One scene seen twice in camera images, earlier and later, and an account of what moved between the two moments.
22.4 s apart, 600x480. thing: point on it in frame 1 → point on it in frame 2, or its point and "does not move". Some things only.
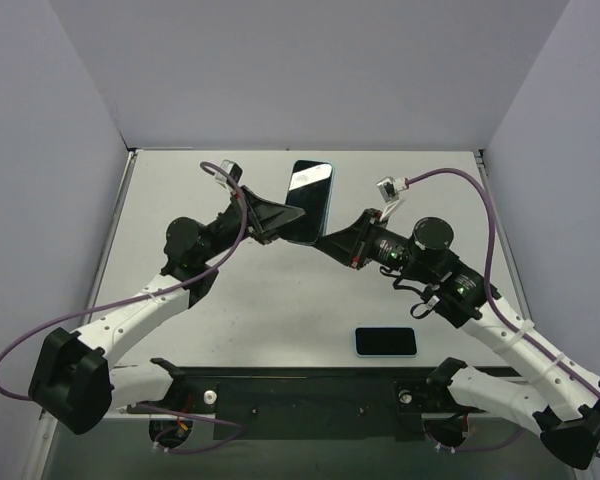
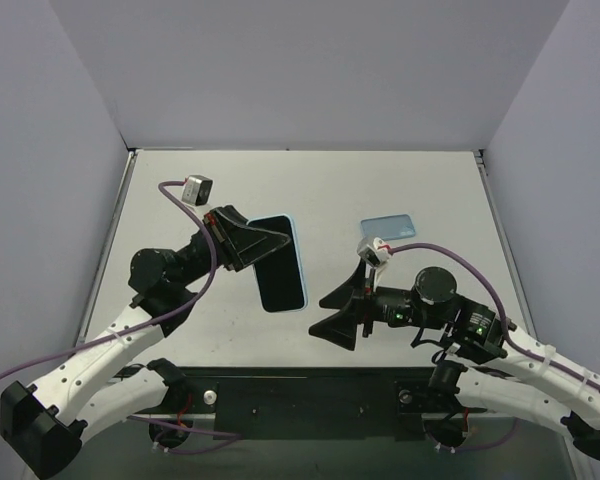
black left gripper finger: [265, 217] → [251, 244]
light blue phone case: [388, 355] → [280, 277]
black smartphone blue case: [311, 191] → [388, 227]
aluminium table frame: [46, 428] does not move
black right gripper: [362, 239] → [365, 307]
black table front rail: [309, 403] does not move
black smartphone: [385, 341] → [279, 276]
